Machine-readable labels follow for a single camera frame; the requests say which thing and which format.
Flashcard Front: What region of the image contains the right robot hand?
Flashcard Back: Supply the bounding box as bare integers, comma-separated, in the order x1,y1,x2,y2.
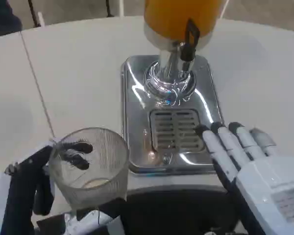
195,121,294,235

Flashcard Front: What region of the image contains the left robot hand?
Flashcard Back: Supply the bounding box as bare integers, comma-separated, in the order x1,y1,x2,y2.
0,139,94,235

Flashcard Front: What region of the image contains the clear ribbed glass cup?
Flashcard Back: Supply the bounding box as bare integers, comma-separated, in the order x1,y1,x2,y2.
48,127,130,211

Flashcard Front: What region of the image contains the black robot torso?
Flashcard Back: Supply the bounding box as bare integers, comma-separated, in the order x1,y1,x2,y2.
36,187,263,235

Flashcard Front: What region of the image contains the steel drip tray grid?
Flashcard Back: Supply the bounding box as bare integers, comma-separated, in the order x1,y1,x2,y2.
149,109,206,151

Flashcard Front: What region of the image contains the black dispenser tap lever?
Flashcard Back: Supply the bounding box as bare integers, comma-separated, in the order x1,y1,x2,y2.
180,18,200,62

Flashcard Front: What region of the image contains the person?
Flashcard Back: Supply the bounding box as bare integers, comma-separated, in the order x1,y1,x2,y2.
0,0,23,39

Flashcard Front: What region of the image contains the orange juice drink dispenser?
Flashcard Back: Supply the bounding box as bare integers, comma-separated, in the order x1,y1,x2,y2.
121,0,225,176

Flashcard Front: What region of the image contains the black cable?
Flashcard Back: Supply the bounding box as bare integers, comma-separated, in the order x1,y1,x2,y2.
26,0,40,26

